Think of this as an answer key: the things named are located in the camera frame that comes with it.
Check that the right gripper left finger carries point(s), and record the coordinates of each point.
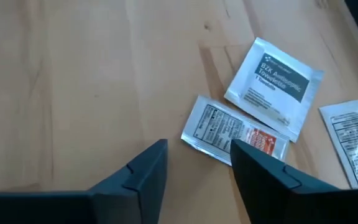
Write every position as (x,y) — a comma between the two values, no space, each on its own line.
(129,193)

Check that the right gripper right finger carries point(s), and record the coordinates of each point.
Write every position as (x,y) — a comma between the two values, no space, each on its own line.
(275,199)

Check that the white packet with red print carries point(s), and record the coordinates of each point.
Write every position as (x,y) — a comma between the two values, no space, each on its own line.
(216,127)

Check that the white BZK towelette packet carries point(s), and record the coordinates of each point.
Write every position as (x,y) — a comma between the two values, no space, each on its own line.
(275,87)

